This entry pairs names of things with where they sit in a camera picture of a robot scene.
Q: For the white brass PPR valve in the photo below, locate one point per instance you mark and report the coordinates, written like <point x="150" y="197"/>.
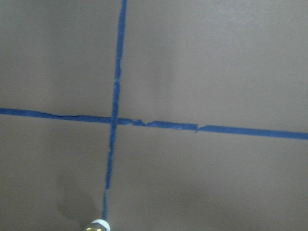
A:
<point x="98" y="225"/>

